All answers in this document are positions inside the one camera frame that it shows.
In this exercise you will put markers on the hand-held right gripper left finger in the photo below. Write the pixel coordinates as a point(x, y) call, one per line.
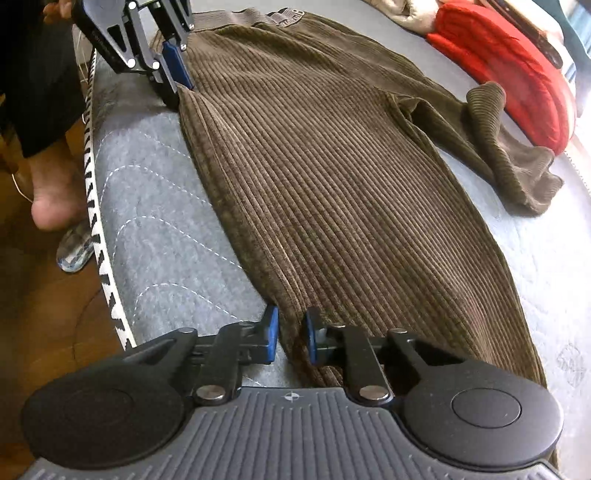
point(273, 333)

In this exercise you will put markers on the grey quilted mattress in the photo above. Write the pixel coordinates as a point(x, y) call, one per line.
point(152, 221)

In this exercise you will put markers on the red padded jacket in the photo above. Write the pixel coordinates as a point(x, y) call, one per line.
point(508, 69)

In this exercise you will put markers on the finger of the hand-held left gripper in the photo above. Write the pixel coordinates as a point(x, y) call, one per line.
point(134, 46)
point(174, 62)

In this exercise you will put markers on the clear plastic slipper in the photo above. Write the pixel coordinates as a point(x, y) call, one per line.
point(74, 251)

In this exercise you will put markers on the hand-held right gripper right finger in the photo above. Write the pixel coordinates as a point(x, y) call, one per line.
point(310, 338)

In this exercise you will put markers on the person's leg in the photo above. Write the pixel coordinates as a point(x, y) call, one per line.
point(55, 184)

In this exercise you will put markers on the dark green cloth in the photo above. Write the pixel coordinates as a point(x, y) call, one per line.
point(575, 37)

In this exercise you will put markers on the person's left hand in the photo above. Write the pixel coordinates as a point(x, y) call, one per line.
point(57, 10)

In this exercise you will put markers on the beige cloth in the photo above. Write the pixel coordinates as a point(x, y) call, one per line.
point(406, 14)

